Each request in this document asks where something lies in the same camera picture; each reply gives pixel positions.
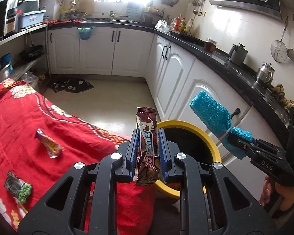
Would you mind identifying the yellow green box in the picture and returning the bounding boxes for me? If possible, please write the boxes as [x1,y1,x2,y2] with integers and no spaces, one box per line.
[61,8,76,21]

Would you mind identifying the yellow rimmed black bin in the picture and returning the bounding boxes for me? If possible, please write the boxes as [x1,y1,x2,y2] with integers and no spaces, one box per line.
[155,119,222,200]

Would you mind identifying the metal ladle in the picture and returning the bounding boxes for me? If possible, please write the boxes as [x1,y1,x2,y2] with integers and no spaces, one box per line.
[286,17,294,61]

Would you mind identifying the black kitchen appliance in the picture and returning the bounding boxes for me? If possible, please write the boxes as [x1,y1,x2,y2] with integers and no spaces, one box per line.
[5,0,26,36]

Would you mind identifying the black wok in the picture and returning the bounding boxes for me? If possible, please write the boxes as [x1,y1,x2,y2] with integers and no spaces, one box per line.
[20,45,44,61]

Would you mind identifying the red floral blanket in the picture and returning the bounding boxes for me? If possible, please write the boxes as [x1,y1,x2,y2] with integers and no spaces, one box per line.
[0,78,157,235]

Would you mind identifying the blue plastic crate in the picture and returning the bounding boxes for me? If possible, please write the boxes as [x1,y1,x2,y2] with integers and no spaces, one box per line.
[17,10,47,30]

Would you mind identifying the metal utensil rack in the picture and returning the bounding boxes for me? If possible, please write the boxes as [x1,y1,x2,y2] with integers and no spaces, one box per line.
[192,0,208,15]

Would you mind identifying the clear plastic bag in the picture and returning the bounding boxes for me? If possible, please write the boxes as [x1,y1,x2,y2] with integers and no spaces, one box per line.
[22,72,39,84]
[155,19,171,32]

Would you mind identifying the grey blue box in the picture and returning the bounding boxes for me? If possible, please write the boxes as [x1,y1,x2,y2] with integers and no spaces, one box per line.
[126,1,144,21]

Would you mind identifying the brown glass jar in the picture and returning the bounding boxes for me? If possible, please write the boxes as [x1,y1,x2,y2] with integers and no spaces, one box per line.
[204,38,217,52]

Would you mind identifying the steel shelf rack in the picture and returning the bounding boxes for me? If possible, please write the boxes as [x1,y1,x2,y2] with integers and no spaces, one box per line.
[0,22,50,85]

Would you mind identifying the brown knobbly roots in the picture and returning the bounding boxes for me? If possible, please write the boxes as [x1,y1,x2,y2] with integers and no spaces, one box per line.
[271,83,294,112]

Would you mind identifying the person's right hand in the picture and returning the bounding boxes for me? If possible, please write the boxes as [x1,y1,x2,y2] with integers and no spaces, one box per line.
[258,181,294,211]

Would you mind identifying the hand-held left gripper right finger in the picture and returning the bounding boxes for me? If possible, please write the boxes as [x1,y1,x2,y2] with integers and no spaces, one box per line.
[157,128,276,235]

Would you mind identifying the black kitchen countertop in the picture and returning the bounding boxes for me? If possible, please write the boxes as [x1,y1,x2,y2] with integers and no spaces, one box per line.
[48,18,294,148]

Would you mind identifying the purple orange snack wrapper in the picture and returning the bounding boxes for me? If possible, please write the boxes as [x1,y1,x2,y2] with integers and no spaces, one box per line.
[35,128,64,159]

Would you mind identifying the dark floor mat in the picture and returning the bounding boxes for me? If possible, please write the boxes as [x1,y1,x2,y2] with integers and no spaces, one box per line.
[50,77,95,94]

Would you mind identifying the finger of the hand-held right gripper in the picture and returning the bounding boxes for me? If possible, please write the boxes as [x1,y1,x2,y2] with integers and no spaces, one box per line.
[229,133,283,164]
[252,138,286,155]

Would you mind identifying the grey kettle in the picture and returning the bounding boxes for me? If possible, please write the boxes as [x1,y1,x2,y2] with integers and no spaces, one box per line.
[228,43,249,65]

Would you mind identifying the steel teapot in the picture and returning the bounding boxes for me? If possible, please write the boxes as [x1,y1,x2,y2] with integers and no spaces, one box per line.
[256,62,275,88]

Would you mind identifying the blue container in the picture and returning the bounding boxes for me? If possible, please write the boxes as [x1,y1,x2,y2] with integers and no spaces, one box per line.
[0,53,14,74]

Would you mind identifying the green pea snack packet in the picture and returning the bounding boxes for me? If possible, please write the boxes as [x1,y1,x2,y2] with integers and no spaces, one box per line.
[4,171,34,213]

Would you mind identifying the brown chocolate bar wrapper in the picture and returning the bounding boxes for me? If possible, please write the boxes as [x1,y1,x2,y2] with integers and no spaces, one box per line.
[133,106,161,188]

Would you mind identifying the blue sponge cloth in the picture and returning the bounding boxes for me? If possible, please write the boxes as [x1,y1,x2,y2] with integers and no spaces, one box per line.
[189,90,254,160]

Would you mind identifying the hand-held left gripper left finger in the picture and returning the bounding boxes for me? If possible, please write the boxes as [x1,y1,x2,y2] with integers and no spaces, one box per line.
[17,128,142,235]

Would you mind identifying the group of condiment bottles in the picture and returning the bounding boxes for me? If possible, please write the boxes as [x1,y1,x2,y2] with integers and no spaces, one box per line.
[170,15,195,35]

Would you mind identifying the white kitchen cabinets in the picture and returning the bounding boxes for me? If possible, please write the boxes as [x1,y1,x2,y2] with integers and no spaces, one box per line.
[48,26,292,177]

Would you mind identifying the wire mesh strainer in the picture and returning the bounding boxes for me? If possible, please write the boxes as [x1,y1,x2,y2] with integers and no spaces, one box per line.
[270,16,289,63]

